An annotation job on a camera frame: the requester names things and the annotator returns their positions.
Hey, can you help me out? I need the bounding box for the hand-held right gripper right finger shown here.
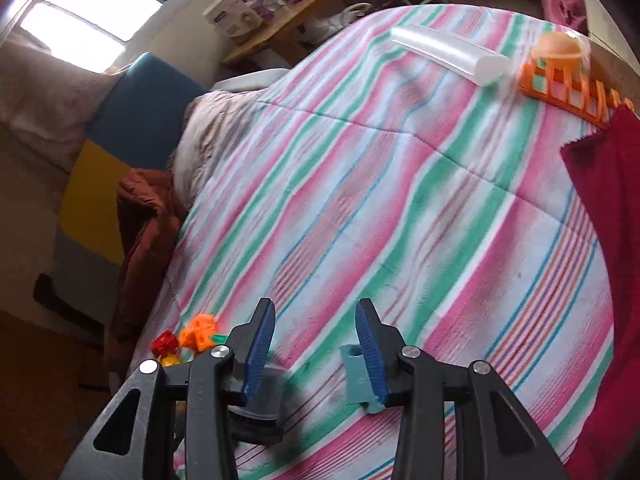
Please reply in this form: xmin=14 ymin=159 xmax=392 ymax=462
xmin=354 ymin=298 xmax=571 ymax=480

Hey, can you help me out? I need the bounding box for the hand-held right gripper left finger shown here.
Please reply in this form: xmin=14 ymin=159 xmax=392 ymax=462
xmin=59 ymin=298 xmax=277 ymax=480

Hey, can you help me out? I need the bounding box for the teal plastic block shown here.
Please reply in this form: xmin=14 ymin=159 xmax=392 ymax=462
xmin=340 ymin=344 xmax=383 ymax=415

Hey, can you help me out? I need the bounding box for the orange toy block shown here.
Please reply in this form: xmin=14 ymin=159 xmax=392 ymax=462
xmin=179 ymin=314 xmax=221 ymax=351

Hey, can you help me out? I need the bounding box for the red toy piece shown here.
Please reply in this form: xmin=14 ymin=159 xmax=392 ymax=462
xmin=152 ymin=331 xmax=180 ymax=358

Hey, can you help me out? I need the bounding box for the brown pillow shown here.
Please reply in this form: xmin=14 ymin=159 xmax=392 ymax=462
xmin=105 ymin=167 xmax=188 ymax=376

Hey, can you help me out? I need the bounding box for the striped pink green blanket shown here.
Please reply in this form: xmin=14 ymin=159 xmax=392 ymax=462
xmin=120 ymin=2 xmax=621 ymax=480

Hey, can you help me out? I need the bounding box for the red cloth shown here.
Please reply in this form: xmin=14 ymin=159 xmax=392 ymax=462
xmin=560 ymin=105 xmax=640 ymax=480

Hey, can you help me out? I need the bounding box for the blue yellow grey headboard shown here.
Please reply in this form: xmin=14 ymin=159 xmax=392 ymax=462
xmin=52 ymin=52 xmax=211 ymax=321

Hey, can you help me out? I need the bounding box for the translucent white plastic tube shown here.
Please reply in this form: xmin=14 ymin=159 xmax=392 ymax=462
xmin=390 ymin=24 xmax=511 ymax=87

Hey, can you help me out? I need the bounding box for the orange plastic rack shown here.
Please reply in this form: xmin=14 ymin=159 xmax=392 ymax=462
xmin=517 ymin=57 xmax=636 ymax=126

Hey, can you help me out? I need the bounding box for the beige curtain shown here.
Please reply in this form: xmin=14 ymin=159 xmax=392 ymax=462
xmin=0 ymin=30 xmax=126 ymax=171

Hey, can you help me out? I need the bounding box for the wooden bedside table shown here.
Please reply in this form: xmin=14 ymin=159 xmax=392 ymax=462
xmin=220 ymin=0 xmax=358 ymax=68

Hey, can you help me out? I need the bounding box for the white cardboard box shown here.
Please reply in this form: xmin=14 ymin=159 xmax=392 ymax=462
xmin=202 ymin=0 xmax=263 ymax=41

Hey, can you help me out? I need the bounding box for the white plastic item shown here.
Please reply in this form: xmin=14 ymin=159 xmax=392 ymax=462
xmin=310 ymin=4 xmax=371 ymax=41

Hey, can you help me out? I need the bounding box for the window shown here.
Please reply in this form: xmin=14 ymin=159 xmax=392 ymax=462
xmin=20 ymin=0 xmax=201 ymax=73

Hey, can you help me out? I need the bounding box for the beige board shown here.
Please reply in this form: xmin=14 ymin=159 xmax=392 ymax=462
xmin=582 ymin=0 xmax=640 ymax=76

